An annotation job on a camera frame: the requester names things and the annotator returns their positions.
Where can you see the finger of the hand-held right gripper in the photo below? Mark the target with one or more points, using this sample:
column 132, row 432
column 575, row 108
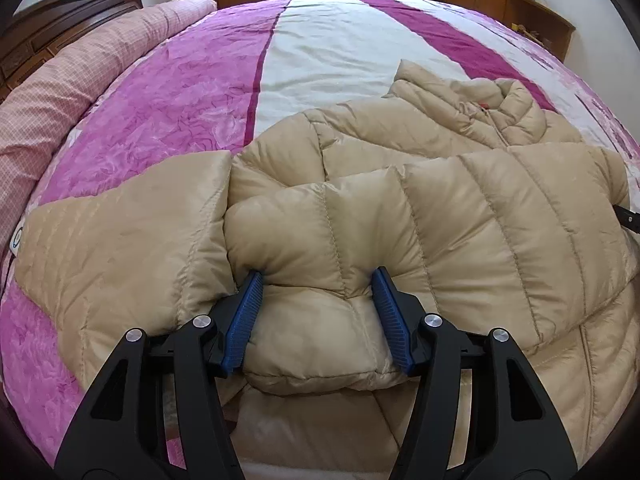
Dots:
column 629, row 219

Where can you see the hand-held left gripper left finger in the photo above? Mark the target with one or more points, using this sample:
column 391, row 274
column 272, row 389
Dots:
column 245, row 320

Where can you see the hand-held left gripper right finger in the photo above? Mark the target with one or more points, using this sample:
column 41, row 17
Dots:
column 390, row 320

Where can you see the beige down jacket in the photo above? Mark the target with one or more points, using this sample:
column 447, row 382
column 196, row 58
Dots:
column 450, row 220

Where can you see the pink and white bedspread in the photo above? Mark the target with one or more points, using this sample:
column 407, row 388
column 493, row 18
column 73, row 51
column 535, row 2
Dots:
column 175, row 100

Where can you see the white blanket controller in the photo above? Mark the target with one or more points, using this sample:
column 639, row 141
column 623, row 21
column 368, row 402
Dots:
column 16, row 243

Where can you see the pink checked pillow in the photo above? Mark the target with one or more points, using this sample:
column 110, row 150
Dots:
column 75, row 60

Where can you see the dark wooden headboard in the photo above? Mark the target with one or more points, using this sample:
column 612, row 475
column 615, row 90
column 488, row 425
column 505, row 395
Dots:
column 60, row 20

